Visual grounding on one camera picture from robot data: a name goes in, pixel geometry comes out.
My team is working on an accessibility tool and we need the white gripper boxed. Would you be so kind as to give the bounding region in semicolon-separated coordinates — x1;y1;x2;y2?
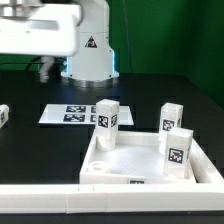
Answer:
0;3;81;83

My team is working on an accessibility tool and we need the white square table top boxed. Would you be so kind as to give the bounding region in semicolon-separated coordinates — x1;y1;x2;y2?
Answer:
79;131;196;184

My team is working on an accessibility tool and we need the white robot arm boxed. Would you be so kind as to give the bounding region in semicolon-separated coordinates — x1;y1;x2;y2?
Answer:
0;0;119;87

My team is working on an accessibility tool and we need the white base tag plate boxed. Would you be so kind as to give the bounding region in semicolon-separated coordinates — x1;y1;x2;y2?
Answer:
38;103;135;126

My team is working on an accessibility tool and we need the white L-shaped obstacle fence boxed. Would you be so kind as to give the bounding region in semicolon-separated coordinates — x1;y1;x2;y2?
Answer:
0;144;224;214

